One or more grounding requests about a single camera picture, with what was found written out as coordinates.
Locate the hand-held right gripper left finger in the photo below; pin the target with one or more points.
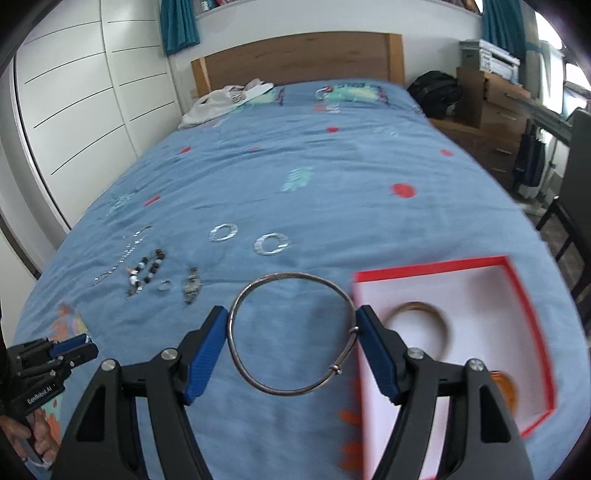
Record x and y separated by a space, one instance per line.
207 357

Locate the silver bangle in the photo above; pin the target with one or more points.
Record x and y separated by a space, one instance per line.
337 369

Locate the white wardrobe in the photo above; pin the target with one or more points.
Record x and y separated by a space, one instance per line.
83 92

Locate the red jewelry box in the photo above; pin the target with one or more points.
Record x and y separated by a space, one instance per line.
461 286

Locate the silver brooch pendant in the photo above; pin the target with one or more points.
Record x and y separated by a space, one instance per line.
191 284

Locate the wooden headboard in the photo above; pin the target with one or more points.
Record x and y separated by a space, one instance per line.
300 60

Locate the teal curtain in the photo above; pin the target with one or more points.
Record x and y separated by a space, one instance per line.
178 25
503 27

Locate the white cloth bag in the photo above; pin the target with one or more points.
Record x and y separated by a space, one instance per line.
207 108

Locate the white printer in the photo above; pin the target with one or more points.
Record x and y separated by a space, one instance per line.
489 55

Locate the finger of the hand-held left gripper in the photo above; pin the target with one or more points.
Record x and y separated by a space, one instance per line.
81 356
69 345

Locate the black backpack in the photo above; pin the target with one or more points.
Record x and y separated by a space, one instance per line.
434 94

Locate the black office chair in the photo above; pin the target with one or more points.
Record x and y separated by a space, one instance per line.
579 184

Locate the dark blue hanging bag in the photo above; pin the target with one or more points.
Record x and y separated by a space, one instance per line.
531 161

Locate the wooden dresser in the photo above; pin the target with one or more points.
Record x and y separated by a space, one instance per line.
494 115

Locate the grey desk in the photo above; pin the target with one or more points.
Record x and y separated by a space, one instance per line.
545 115

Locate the rolled white mat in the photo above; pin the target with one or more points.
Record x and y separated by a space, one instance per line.
547 69

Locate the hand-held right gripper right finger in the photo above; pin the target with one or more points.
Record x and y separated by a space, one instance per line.
376 357

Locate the person's left hand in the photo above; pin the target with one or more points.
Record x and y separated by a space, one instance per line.
46 431

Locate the gold bangle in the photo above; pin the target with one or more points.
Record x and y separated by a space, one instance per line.
415 304

